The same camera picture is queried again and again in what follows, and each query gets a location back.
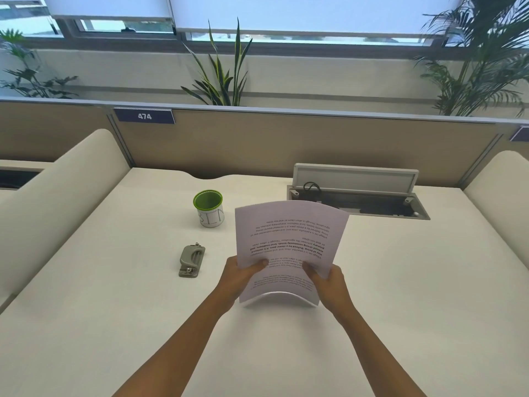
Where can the person's left hand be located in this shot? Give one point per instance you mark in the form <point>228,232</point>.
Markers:
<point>234,281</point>

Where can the person's right hand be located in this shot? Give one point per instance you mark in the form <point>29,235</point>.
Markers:
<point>333,289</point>

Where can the person's right thumb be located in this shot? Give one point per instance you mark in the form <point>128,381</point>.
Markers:
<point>313,272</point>

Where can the person's left thumb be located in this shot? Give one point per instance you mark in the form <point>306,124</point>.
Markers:
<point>254,268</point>

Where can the stack of printed white paper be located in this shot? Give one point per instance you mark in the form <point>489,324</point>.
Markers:
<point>285,252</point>

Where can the person's right forearm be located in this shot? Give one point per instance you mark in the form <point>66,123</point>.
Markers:
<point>372,351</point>

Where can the person's left forearm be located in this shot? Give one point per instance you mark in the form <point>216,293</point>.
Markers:
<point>173,347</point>

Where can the grey metal hole punch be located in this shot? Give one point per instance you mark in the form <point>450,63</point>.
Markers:
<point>191,261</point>

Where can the white mug with green inside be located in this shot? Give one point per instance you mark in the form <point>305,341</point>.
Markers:
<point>208,209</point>

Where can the beige desk partition panel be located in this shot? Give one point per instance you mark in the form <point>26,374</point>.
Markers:
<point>264,140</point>

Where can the blue desk number label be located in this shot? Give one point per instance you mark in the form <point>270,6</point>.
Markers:
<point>520,134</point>
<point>144,116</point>

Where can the snake plant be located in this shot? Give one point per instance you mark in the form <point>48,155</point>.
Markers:
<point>223,74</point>

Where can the cream curved side divider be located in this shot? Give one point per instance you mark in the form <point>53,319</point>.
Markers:
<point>58,202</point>
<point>502,194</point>

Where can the white roller blind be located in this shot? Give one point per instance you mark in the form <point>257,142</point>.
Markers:
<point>111,7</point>
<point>314,14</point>

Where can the palm plant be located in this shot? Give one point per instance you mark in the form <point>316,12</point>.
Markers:
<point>475,57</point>

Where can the small leafy green plant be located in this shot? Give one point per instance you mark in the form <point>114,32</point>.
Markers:
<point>24,70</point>

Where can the grey window frame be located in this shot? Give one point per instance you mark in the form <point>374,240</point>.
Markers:
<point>248,37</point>

